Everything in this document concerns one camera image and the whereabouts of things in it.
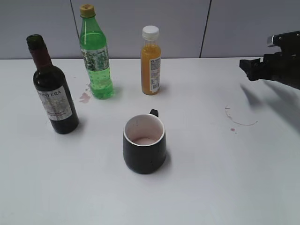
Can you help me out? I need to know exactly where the dark red wine bottle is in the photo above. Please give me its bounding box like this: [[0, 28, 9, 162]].
[[26, 34, 79, 134]]

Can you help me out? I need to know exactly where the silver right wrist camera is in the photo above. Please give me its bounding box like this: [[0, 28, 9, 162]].
[[267, 30, 300, 47]]

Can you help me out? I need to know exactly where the orange juice bottle white cap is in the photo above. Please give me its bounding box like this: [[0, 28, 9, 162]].
[[141, 25, 161, 95]]

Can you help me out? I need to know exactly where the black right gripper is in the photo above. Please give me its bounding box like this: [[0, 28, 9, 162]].
[[239, 44, 300, 89]]

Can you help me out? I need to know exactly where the green plastic soda bottle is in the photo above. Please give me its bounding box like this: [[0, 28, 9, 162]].
[[79, 4, 114, 99]]

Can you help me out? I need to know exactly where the black mug white interior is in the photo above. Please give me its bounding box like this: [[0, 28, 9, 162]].
[[123, 109, 167, 174]]

